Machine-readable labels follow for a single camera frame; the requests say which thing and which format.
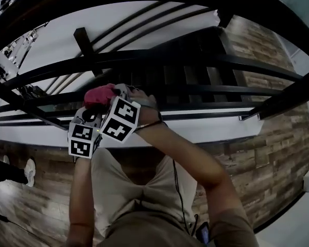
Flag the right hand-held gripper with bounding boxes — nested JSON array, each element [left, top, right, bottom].
[[99, 83, 142, 144]]

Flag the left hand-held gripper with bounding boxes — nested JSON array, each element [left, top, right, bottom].
[[67, 107, 104, 160]]

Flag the red cloth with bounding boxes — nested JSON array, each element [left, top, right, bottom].
[[82, 83, 116, 109]]

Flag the dark wooden railing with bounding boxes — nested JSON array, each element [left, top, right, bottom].
[[0, 0, 309, 131]]

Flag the person's right forearm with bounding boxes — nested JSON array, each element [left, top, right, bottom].
[[133, 118, 237, 198]]

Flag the person's left forearm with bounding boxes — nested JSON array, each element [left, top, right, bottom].
[[66, 157, 96, 247]]

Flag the person's right hand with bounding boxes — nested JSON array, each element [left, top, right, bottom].
[[127, 87, 162, 126]]

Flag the dark wooden stair banister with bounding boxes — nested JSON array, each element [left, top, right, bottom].
[[45, 1, 235, 95]]

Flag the dark wooden staircase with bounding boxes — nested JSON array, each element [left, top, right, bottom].
[[113, 26, 248, 105]]

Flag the person's beige trousers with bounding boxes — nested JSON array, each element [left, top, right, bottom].
[[90, 148, 199, 239]]

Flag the person's olive shirt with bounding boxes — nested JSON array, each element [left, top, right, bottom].
[[95, 207, 261, 247]]

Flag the black hip-mounted device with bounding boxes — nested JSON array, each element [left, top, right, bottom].
[[195, 221, 211, 244]]

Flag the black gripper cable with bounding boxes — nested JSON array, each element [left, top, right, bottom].
[[171, 158, 199, 238]]

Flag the black tether cable with adapter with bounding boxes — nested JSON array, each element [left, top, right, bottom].
[[0, 214, 42, 239]]

